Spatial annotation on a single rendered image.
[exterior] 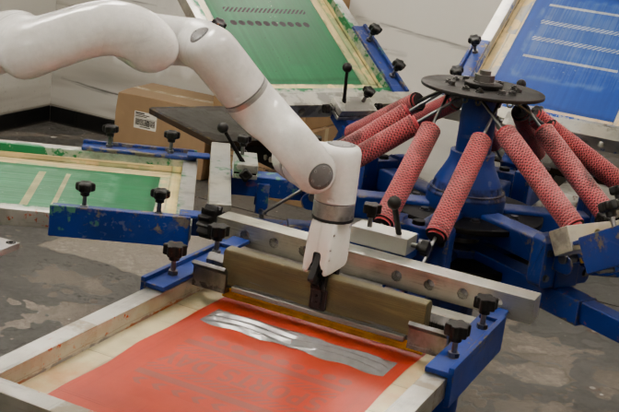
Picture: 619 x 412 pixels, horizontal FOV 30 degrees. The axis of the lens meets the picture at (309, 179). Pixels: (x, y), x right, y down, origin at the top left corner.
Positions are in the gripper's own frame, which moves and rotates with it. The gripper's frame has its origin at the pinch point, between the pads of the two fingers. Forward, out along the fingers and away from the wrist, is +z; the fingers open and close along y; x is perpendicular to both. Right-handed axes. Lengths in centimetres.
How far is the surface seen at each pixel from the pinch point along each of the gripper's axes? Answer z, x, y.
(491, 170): -10, 5, -82
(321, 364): 6.0, 7.4, 14.7
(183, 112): 7, -114, -136
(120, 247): 102, -203, -238
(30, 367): 4, -26, 50
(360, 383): 6.0, 15.8, 17.2
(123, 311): 2.3, -26.0, 25.0
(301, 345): 5.6, 1.6, 10.5
